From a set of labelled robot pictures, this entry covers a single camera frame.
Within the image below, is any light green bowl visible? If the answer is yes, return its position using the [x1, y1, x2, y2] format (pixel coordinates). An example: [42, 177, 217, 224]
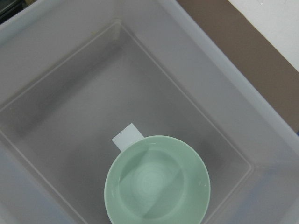
[104, 135, 211, 224]

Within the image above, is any translucent white storage box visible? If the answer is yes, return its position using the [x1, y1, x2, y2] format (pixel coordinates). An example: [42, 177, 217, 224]
[0, 0, 299, 224]

